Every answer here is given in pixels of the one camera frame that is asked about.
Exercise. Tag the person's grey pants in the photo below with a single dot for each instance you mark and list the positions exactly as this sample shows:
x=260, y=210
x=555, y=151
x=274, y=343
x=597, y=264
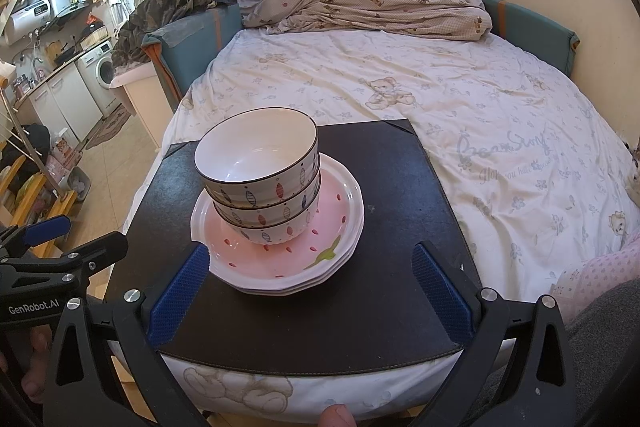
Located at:
x=600, y=357

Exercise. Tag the range hood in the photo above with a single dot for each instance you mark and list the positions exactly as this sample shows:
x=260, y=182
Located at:
x=62, y=2

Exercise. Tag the cream bedside cabinet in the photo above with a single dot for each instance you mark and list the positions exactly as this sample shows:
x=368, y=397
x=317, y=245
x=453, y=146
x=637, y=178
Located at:
x=142, y=102

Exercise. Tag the large white bowl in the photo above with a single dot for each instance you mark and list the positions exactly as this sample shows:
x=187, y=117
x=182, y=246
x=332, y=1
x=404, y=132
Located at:
x=280, y=235

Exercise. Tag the small white bowl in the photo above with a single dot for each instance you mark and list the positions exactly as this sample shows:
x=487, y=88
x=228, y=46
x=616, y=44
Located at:
x=250, y=157

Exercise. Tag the large pink strawberry plate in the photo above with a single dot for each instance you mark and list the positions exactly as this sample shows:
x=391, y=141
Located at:
x=290, y=292

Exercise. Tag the person's left hand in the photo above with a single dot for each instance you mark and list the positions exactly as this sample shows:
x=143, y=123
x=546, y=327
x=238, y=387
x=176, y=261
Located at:
x=35, y=357

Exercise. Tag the oval pink strawberry plate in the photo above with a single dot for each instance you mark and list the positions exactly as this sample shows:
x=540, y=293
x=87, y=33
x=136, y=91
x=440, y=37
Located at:
x=295, y=285

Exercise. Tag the white water heater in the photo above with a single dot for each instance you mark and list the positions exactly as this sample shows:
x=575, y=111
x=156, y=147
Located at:
x=27, y=22

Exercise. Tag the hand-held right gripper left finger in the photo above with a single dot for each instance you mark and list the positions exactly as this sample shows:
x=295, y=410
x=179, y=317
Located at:
x=180, y=292

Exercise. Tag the black leather mat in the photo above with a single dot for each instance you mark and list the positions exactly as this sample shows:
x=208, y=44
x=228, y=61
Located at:
x=390, y=207

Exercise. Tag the pink box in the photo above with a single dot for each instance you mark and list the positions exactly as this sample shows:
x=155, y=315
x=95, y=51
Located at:
x=62, y=159

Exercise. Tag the yellow wooden rack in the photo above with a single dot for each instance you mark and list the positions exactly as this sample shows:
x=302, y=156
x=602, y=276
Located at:
x=30, y=202

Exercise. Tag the teal bed bumper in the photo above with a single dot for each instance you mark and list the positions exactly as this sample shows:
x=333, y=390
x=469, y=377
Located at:
x=190, y=52
x=535, y=32

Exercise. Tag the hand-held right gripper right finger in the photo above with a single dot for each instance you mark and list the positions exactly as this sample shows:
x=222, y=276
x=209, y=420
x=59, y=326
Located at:
x=442, y=292

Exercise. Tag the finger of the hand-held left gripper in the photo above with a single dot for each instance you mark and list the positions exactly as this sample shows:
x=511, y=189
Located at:
x=100, y=249
x=47, y=228

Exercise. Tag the medium white bowl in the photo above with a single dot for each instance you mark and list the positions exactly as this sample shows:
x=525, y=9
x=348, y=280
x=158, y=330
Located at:
x=280, y=215

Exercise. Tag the person's right hand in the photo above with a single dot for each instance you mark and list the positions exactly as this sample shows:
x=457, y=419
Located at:
x=337, y=416

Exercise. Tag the silver metal rail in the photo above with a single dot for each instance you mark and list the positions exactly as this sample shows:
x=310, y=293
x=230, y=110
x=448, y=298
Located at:
x=30, y=147

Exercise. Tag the white kitchen base cabinets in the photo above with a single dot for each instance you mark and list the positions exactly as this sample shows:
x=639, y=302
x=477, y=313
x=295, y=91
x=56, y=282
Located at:
x=65, y=107

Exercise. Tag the black bag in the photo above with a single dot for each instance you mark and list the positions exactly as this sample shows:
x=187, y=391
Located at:
x=25, y=144

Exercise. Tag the white washing machine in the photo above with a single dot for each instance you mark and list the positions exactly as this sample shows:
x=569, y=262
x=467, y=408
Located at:
x=100, y=72

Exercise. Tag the brown floor rug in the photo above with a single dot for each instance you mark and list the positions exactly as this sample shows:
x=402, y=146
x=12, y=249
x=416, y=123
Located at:
x=107, y=127

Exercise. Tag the grey bin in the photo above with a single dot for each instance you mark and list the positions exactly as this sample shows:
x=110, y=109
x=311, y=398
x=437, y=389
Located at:
x=79, y=184

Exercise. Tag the small pink strawberry plate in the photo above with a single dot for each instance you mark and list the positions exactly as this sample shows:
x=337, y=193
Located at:
x=260, y=259

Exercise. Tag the camouflage cloth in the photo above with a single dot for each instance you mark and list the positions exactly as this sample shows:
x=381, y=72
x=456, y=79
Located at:
x=160, y=12

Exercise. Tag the pink dotted cloth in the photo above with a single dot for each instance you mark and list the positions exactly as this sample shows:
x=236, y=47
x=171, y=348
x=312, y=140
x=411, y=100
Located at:
x=600, y=277

